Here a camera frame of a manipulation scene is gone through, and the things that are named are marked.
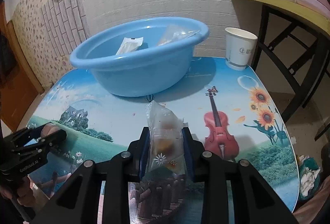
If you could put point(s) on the clear snack bag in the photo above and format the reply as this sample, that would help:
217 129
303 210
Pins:
175 34

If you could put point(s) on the person's left hand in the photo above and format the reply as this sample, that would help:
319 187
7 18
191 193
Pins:
25 193

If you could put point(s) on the blue plastic basin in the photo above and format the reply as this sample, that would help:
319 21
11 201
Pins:
134 77

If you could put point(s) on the wooden door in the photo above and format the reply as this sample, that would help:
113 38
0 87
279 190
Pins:
15 72

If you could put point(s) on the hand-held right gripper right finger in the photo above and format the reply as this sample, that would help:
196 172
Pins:
188 154

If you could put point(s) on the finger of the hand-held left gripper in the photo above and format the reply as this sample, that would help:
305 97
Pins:
49 141
28 134

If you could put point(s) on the wooden side table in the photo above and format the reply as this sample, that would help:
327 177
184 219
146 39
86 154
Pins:
283 7

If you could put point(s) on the white teal floral bag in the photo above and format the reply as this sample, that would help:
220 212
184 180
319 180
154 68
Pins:
308 177

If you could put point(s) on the white paper cup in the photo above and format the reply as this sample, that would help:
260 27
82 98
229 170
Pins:
239 48

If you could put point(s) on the pink plastic toy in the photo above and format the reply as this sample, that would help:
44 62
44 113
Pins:
47 130

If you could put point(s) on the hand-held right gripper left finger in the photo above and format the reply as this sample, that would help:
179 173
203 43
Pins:
144 151

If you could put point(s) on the long white snack packet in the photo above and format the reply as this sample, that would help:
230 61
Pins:
127 46

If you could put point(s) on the clear daisy print packet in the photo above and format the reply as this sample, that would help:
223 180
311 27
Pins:
165 141

